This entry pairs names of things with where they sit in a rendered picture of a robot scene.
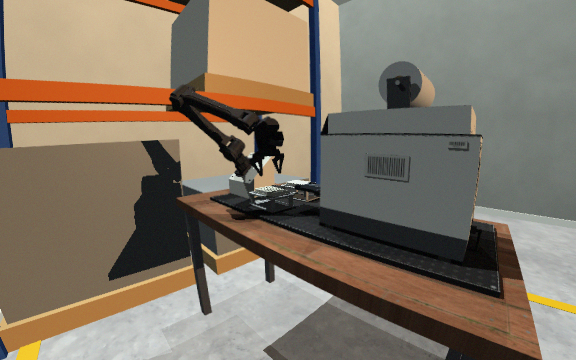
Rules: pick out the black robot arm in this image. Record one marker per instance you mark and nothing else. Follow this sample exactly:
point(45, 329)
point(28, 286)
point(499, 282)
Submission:
point(268, 126)

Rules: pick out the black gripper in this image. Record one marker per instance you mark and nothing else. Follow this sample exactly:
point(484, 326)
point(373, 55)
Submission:
point(264, 153)

